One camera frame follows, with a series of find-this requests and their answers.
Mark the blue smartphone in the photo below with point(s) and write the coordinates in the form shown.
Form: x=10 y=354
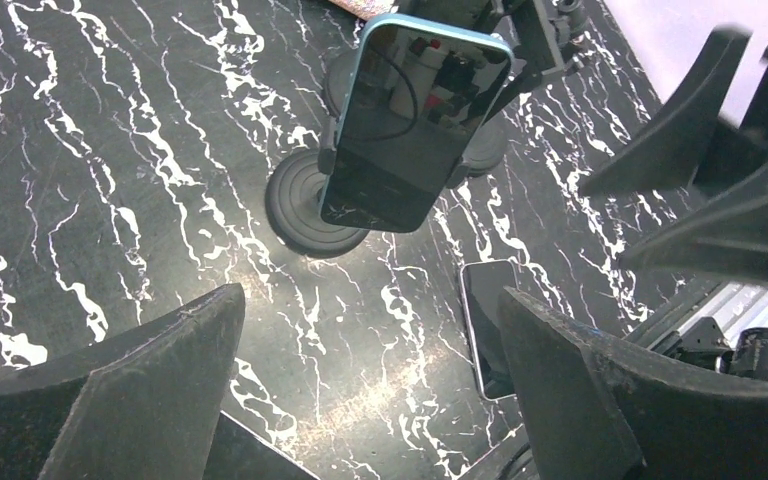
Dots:
x=419 y=92

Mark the black smartphone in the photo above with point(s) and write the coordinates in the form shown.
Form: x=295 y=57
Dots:
x=237 y=453
x=481 y=284

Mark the black phone stand front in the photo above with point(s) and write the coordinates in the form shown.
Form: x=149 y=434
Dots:
x=298 y=212

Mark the aluminium rail frame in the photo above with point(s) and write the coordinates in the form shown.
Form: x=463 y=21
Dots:
x=727 y=308

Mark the glitter handheld microphone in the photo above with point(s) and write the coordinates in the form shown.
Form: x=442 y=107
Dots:
x=366 y=9

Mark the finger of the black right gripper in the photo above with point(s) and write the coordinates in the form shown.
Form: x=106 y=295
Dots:
x=667 y=151
x=726 y=238

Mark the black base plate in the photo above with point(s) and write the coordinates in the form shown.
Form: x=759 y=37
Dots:
x=505 y=461

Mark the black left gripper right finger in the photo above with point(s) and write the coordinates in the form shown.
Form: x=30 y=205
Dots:
x=599 y=407

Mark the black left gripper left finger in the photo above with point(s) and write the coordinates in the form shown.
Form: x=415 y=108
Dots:
x=141 y=405

